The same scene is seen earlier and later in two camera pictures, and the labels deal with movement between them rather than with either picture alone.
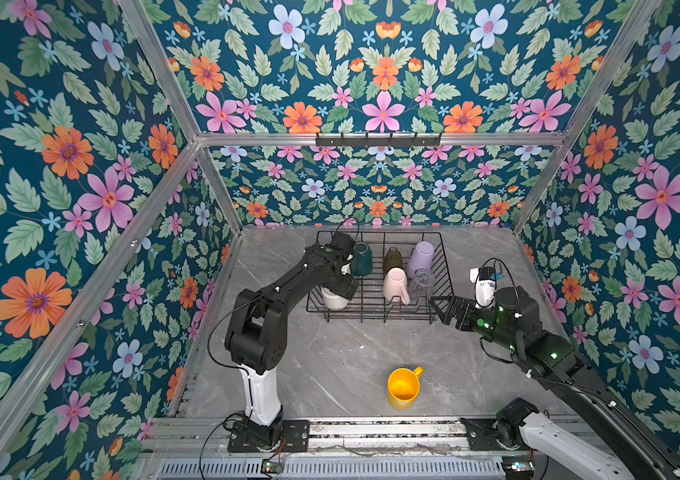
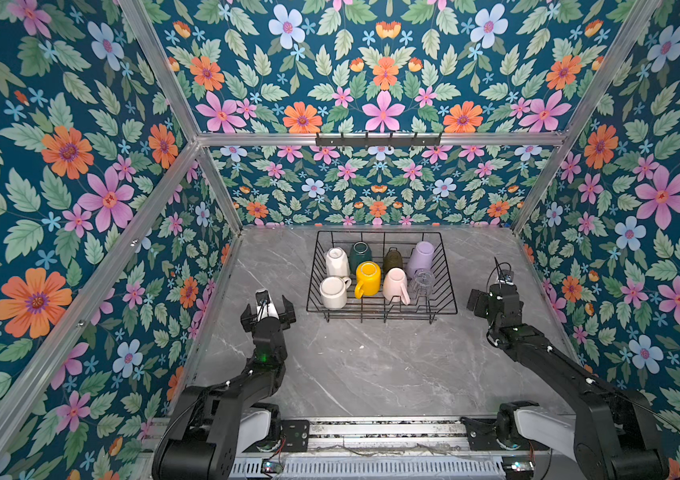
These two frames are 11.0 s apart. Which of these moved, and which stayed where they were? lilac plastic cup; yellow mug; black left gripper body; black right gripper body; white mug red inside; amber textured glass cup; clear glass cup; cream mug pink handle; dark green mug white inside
Moved: black left gripper body; black right gripper body; yellow mug
Stayed: cream mug pink handle; amber textured glass cup; dark green mug white inside; white mug red inside; clear glass cup; lilac plastic cup
